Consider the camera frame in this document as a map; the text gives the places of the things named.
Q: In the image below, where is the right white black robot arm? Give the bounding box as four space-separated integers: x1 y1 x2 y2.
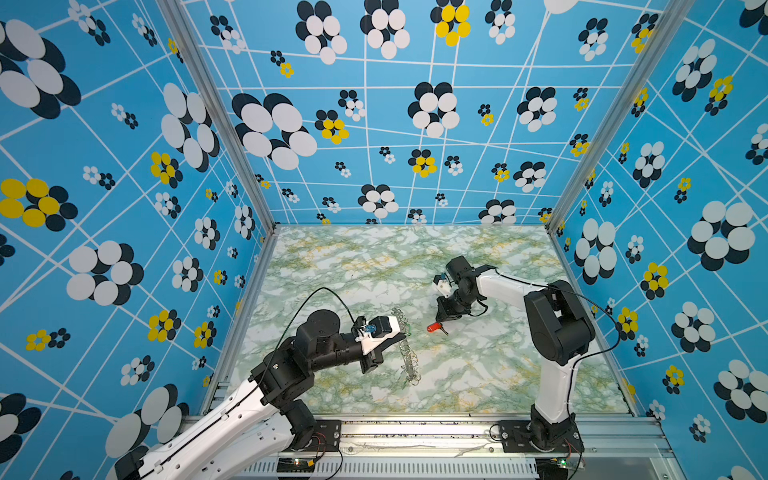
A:
428 256 595 453

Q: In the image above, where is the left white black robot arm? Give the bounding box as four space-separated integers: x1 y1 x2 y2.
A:
112 309 406 479

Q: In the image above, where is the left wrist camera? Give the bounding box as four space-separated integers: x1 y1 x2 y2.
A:
353 315 401 350

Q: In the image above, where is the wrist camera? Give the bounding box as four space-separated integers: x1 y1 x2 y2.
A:
433 272 455 298
353 315 401 350

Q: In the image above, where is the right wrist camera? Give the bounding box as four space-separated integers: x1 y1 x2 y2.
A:
433 272 455 298

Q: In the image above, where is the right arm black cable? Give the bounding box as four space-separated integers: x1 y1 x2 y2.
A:
479 269 622 421

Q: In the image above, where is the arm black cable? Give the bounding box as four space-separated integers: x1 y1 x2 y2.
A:
479 269 622 421
263 286 358 373

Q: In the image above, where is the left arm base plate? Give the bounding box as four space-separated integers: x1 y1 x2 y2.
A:
261 415 342 453

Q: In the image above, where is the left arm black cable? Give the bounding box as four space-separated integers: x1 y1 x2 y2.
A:
263 286 358 373

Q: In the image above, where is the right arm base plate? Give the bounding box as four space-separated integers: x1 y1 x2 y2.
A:
493 419 584 454

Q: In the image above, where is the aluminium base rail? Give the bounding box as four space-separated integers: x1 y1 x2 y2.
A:
150 415 684 479

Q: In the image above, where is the right aluminium corner post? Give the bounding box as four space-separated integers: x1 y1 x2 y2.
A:
546 0 695 237

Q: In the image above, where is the aluminium corner post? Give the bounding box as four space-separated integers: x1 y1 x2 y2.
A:
546 0 695 237
157 0 276 238

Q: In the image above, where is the left aluminium corner post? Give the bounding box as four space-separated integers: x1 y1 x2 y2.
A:
157 0 276 238

